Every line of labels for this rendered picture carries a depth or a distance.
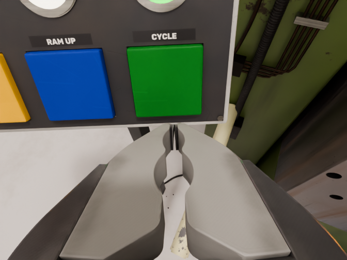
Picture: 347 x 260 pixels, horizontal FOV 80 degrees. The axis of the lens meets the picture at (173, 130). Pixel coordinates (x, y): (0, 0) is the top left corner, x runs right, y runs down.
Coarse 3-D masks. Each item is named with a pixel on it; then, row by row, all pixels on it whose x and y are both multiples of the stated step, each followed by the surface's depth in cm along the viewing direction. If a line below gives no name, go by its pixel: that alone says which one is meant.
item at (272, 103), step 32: (256, 0) 39; (256, 32) 44; (288, 32) 42; (320, 32) 40; (288, 64) 48; (320, 64) 45; (256, 96) 60; (288, 96) 55; (256, 128) 72; (256, 160) 90
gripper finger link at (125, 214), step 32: (160, 128) 11; (128, 160) 9; (160, 160) 9; (96, 192) 8; (128, 192) 8; (160, 192) 7; (96, 224) 6; (128, 224) 6; (160, 224) 7; (64, 256) 6; (96, 256) 6; (128, 256) 6
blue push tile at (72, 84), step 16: (96, 48) 21; (32, 64) 21; (48, 64) 21; (64, 64) 21; (80, 64) 21; (96, 64) 21; (48, 80) 21; (64, 80) 21; (80, 80) 21; (96, 80) 21; (48, 96) 22; (64, 96) 22; (80, 96) 22; (96, 96) 22; (48, 112) 23; (64, 112) 23; (80, 112) 23; (96, 112) 23; (112, 112) 23
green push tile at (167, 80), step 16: (128, 48) 20; (144, 48) 20; (160, 48) 20; (176, 48) 20; (192, 48) 20; (144, 64) 21; (160, 64) 21; (176, 64) 21; (192, 64) 21; (144, 80) 22; (160, 80) 22; (176, 80) 22; (192, 80) 22; (144, 96) 22; (160, 96) 22; (176, 96) 22; (192, 96) 22; (144, 112) 23; (160, 112) 23; (176, 112) 23; (192, 112) 23
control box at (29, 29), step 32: (0, 0) 18; (96, 0) 19; (128, 0) 19; (192, 0) 19; (224, 0) 19; (0, 32) 20; (32, 32) 20; (64, 32) 20; (96, 32) 20; (128, 32) 20; (160, 32) 20; (192, 32) 20; (224, 32) 20; (128, 64) 21; (224, 64) 21; (32, 96) 23; (128, 96) 23; (224, 96) 23; (0, 128) 25; (32, 128) 25; (64, 128) 25
